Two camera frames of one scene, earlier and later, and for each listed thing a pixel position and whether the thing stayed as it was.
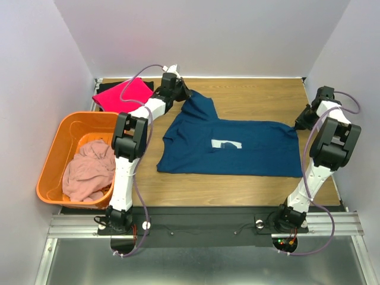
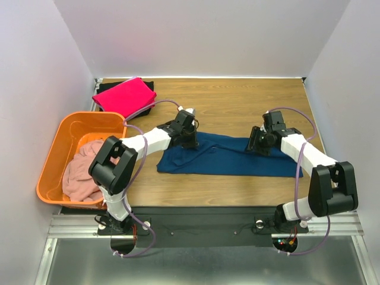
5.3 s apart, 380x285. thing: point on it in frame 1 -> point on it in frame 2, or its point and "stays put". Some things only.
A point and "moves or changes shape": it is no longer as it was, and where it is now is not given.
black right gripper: (303, 119) -> (254, 139)
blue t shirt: (196, 142) moves or changes shape
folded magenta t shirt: (110, 101) stays put
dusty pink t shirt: (90, 173) stays put
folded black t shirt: (103, 87) stays put
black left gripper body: (177, 94) -> (189, 141)
